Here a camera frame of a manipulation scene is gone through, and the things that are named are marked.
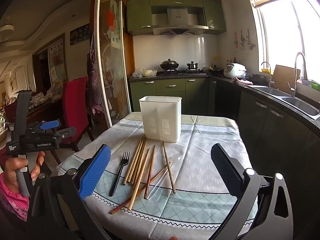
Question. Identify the etched glass sliding door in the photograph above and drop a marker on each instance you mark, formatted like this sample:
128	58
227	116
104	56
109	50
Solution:
112	55

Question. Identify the dark brown wooden chopstick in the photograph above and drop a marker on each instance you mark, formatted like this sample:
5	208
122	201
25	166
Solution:
169	167

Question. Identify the black plastic fork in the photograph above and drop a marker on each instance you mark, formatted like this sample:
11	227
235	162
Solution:
119	173

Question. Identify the steel double sink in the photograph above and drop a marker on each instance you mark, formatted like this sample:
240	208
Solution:
300	105

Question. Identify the green kitchen cabinets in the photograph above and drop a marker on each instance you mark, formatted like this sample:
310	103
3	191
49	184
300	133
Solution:
170	92
140	12

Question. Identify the white plastic utensil holder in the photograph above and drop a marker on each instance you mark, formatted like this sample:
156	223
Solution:
160	115

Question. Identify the steel range hood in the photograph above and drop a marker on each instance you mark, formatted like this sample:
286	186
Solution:
178	20

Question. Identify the long reddish wooden chopstick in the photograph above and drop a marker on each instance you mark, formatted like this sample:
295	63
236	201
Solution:
140	192

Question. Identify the pile of plastic bags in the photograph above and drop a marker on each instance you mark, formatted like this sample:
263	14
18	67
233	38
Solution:
50	95

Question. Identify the black lidded wok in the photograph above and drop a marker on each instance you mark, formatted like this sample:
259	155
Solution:
169	65

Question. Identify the light bamboo chopstick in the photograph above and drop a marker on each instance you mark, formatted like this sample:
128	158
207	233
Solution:
139	160
133	158
139	178
136	159

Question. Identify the small steel faucet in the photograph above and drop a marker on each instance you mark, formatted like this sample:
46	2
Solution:
269	77

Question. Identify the green plastic sink holder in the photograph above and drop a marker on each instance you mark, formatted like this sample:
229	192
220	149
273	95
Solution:
312	85

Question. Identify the checkered apron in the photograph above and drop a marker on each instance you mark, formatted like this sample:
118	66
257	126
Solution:
96	80

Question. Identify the gas stove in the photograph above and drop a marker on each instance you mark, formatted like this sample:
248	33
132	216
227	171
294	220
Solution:
182	72

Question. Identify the dark side kitchen cabinets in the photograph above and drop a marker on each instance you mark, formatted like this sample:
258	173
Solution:
262	120

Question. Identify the green lower kitchen cabinets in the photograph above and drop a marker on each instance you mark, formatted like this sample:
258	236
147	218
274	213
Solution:
170	92

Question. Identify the brown cutting board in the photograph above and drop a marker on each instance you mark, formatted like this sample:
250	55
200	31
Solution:
285	78

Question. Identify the dark wall poster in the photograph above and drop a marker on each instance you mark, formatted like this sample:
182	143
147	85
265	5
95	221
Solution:
80	34

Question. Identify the white rice cooker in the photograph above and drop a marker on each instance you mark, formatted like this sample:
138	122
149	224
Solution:
233	70

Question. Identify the black pot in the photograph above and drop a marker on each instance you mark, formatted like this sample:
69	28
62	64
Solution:
257	78

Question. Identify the green upper kitchen cabinets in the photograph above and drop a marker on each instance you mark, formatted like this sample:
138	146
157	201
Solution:
140	12

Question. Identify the pink cloth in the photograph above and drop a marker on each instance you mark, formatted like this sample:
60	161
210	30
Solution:
242	81

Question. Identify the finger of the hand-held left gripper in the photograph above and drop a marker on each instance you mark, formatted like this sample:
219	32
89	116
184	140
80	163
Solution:
50	125
66	132

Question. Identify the white plastic bag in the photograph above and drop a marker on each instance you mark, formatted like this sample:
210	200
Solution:
147	73

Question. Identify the tall steel faucet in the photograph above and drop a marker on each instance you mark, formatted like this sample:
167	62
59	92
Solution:
296	67

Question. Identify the white wall calendar poster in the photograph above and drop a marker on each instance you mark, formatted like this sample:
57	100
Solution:
58	60

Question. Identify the small dark kettle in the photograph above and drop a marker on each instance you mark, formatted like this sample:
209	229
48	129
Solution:
192	65

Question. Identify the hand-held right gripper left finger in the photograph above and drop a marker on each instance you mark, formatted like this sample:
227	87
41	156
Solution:
96	172

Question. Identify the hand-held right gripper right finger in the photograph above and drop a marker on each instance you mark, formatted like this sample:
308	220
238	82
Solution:
225	170

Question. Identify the hanging wall utensils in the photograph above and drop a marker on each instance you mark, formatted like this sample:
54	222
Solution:
243	41

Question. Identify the dark frying pan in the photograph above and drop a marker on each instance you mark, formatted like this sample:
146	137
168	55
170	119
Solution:
216	69

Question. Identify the short reddish wooden chopstick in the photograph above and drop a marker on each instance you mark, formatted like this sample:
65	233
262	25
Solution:
150	171

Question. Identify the round ceiling lamp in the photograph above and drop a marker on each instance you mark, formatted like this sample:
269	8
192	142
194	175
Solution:
6	28

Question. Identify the red upholstered wooden chair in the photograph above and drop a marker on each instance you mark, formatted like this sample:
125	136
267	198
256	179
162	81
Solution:
75	100

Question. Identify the patterned white green tablecloth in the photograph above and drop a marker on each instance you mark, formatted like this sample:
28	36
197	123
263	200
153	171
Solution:
200	142

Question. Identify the person's left hand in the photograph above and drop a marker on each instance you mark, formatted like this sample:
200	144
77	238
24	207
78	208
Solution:
12	172

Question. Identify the clear plastic spoon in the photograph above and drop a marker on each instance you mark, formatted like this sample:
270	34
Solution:
156	187

